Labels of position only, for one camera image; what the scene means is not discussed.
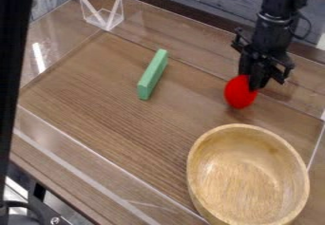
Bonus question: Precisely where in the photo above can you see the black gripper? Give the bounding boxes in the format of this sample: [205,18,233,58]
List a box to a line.
[232,28,295,91]

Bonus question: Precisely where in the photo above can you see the red toy strawberry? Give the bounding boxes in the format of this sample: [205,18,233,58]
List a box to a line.
[224,75,258,109]

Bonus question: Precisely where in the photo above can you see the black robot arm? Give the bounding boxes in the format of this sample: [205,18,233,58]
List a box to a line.
[232,0,312,91]

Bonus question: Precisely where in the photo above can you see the green rectangular block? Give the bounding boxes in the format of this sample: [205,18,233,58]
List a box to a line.
[138,49,167,101]

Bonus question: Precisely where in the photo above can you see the light wooden bowl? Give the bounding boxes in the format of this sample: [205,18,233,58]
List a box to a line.
[188,123,311,225]

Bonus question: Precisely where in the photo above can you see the clear acrylic corner bracket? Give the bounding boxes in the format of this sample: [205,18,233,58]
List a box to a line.
[79,0,125,31]

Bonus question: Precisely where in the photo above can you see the clear acrylic tray wall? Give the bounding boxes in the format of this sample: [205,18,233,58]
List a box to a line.
[12,107,208,225]

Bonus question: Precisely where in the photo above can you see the black metal table bracket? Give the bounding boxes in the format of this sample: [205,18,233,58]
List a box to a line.
[28,181,81,225]

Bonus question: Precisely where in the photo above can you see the black cable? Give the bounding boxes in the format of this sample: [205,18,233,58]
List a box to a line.
[4,199,39,225]

